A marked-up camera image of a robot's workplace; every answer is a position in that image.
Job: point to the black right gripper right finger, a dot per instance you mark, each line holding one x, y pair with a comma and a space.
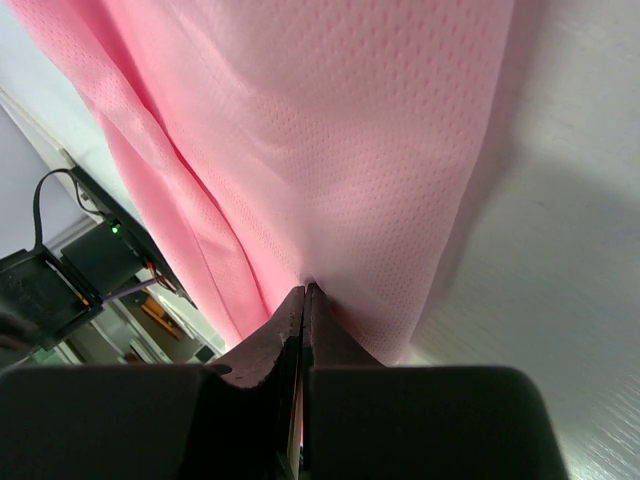
364, 420

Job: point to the pink t shirt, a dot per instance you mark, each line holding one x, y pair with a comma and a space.
267, 144

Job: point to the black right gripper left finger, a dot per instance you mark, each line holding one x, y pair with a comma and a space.
233, 418

